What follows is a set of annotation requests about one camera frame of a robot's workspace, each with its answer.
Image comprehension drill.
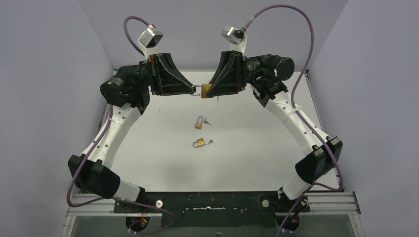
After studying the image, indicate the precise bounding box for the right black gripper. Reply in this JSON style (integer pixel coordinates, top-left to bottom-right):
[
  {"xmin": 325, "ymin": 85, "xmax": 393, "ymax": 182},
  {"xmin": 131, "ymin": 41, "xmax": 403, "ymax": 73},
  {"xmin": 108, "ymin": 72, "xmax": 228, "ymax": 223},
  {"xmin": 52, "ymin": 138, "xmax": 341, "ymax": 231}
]
[{"xmin": 204, "ymin": 50, "xmax": 272, "ymax": 97}]

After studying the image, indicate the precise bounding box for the brass padlock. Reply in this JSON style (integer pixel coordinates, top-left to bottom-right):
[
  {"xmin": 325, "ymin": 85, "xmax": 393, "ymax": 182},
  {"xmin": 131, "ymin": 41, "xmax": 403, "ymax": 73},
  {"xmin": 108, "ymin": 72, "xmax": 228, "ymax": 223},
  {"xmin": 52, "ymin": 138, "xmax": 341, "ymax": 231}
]
[
  {"xmin": 192, "ymin": 138, "xmax": 206, "ymax": 148},
  {"xmin": 191, "ymin": 84, "xmax": 212, "ymax": 99},
  {"xmin": 195, "ymin": 116, "xmax": 204, "ymax": 129}
]

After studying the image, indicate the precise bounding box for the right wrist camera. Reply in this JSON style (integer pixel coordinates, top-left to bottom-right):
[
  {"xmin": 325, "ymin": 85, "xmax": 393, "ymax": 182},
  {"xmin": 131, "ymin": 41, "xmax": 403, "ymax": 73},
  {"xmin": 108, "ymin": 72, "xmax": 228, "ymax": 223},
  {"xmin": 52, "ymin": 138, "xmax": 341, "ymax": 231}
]
[{"xmin": 221, "ymin": 27, "xmax": 248, "ymax": 54}]

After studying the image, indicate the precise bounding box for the aluminium rail frame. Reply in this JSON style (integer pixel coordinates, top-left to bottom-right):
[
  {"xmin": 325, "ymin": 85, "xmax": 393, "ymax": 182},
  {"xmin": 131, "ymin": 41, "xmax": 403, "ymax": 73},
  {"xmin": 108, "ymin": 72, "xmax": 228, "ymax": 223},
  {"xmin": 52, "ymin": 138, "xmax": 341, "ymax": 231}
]
[{"xmin": 60, "ymin": 68, "xmax": 367, "ymax": 237}]

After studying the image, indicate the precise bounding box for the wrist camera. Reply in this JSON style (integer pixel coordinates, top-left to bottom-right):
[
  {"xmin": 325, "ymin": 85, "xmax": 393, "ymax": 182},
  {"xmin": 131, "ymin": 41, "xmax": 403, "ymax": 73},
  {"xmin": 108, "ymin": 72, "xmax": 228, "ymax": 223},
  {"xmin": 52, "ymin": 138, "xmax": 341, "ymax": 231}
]
[
  {"xmin": 221, "ymin": 27, "xmax": 248, "ymax": 54},
  {"xmin": 137, "ymin": 25, "xmax": 163, "ymax": 59}
]

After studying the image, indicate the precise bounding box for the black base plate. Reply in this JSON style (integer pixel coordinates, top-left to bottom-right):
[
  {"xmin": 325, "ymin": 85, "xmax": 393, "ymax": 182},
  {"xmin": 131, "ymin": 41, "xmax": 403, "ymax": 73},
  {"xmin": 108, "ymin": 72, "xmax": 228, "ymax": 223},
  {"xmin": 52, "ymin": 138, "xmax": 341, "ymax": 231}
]
[{"xmin": 114, "ymin": 191, "xmax": 310, "ymax": 228}]

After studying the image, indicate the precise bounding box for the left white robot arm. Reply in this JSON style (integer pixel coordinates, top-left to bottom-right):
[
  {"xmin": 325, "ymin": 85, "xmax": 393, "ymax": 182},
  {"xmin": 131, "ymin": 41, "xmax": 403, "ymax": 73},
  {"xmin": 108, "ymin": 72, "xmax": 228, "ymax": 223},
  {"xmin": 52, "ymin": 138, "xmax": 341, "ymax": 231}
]
[{"xmin": 68, "ymin": 53, "xmax": 196, "ymax": 211}]

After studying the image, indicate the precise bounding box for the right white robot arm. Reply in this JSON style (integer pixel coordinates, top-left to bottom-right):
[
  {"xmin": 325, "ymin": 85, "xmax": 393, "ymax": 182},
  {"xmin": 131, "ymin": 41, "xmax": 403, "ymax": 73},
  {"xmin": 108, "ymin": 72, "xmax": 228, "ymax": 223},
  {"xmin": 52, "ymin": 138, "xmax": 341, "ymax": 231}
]
[{"xmin": 202, "ymin": 50, "xmax": 343, "ymax": 211}]

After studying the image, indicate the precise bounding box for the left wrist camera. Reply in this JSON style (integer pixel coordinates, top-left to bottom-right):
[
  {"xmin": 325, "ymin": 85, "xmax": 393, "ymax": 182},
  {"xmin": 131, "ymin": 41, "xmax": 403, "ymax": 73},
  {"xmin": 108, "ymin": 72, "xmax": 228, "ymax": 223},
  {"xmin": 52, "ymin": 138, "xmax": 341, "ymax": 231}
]
[{"xmin": 137, "ymin": 25, "xmax": 163, "ymax": 59}]

